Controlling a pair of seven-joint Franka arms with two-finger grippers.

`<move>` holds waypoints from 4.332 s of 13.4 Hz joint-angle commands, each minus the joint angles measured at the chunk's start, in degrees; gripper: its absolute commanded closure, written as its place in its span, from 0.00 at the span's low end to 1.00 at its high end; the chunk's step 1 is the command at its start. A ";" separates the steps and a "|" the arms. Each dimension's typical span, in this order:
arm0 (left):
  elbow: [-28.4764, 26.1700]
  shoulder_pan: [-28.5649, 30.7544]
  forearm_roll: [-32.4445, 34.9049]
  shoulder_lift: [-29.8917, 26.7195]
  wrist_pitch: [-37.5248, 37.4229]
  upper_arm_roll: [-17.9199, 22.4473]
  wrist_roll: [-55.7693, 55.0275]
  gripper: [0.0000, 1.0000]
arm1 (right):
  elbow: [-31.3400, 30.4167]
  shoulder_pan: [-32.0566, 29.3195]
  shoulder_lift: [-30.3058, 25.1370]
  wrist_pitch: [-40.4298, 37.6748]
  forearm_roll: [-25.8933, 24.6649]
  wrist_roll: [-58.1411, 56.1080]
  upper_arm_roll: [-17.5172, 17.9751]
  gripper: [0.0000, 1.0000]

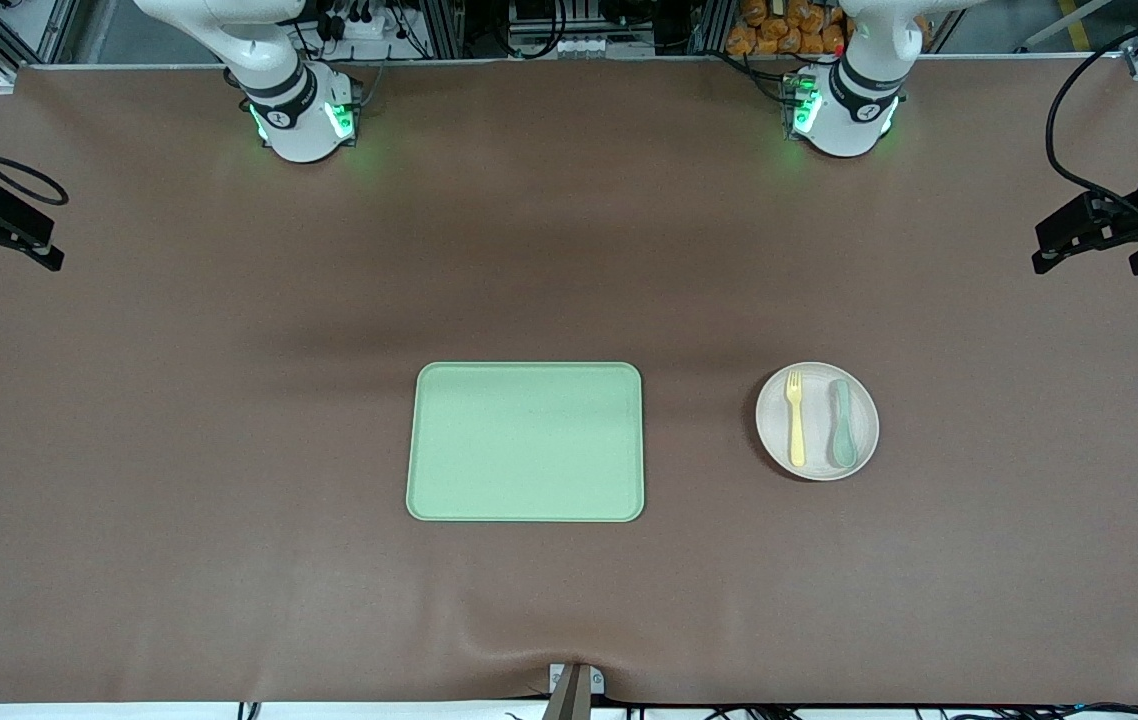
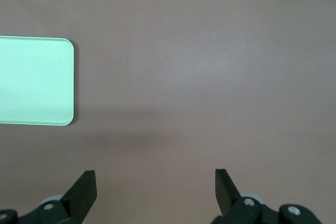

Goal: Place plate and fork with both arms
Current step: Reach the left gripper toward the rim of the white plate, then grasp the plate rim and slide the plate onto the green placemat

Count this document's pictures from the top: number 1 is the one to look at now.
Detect grey-green plastic spoon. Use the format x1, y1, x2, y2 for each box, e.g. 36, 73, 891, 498
829, 378, 858, 470

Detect round beige plate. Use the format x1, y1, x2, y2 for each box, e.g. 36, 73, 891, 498
755, 362, 880, 482

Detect yellow plastic fork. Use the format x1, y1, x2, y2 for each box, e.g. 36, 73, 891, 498
786, 370, 807, 468

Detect orange bread pile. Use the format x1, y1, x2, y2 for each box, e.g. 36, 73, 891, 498
726, 0, 850, 57

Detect white power strip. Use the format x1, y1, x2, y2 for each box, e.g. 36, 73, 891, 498
324, 8, 422, 46

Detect light green rectangular tray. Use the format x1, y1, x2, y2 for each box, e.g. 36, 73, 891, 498
406, 361, 646, 523

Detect white terminal block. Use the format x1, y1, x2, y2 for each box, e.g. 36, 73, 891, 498
509, 35, 612, 59

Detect metal table edge bracket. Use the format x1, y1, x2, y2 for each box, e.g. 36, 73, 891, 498
549, 663, 606, 697

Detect brown metal post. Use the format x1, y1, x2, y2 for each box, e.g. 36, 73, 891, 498
541, 665, 592, 720

